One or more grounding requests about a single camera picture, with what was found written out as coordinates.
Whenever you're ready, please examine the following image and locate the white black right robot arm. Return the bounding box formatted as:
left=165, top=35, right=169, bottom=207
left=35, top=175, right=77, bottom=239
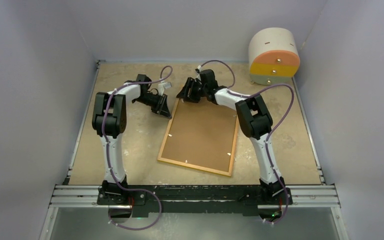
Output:
left=176, top=69, right=290, bottom=204

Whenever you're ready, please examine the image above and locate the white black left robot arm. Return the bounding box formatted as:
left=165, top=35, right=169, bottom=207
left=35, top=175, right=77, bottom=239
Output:
left=92, top=74, right=172, bottom=205

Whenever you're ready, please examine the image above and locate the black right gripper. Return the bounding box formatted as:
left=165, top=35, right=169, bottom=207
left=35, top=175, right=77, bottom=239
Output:
left=176, top=78, right=208, bottom=104

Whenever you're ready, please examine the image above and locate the round three-drawer cabinet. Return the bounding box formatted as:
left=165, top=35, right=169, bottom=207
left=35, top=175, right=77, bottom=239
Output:
left=248, top=27, right=300, bottom=86

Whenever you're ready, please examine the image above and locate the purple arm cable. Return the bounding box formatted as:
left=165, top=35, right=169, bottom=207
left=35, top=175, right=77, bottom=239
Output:
left=196, top=59, right=295, bottom=226
left=101, top=65, right=174, bottom=232

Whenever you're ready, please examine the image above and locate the brown cardboard backing board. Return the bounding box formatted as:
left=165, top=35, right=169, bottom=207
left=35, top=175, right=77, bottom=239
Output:
left=161, top=99, right=239, bottom=173

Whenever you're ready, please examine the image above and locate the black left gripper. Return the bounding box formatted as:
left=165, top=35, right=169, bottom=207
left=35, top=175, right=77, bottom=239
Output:
left=134, top=93, right=172, bottom=119

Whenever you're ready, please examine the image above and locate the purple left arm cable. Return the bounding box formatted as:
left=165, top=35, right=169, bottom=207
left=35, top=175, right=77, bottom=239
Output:
left=101, top=65, right=174, bottom=232

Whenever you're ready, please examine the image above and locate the yellow wooden picture frame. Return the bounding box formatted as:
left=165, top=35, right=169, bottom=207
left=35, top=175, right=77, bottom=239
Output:
left=156, top=96, right=241, bottom=177

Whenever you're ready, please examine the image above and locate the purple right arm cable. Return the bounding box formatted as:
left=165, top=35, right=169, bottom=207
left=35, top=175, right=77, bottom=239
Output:
left=196, top=59, right=295, bottom=226

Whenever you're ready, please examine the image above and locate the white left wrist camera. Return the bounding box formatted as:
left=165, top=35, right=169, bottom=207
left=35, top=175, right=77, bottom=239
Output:
left=157, top=81, right=172, bottom=96

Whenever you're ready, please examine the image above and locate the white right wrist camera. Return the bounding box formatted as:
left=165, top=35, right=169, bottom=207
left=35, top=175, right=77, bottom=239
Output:
left=195, top=65, right=202, bottom=75

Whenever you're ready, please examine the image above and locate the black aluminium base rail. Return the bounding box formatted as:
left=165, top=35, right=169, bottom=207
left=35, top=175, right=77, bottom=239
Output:
left=49, top=185, right=340, bottom=219

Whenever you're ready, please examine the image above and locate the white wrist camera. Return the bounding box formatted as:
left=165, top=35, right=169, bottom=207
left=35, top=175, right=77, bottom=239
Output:
left=157, top=81, right=172, bottom=96
left=195, top=65, right=202, bottom=75

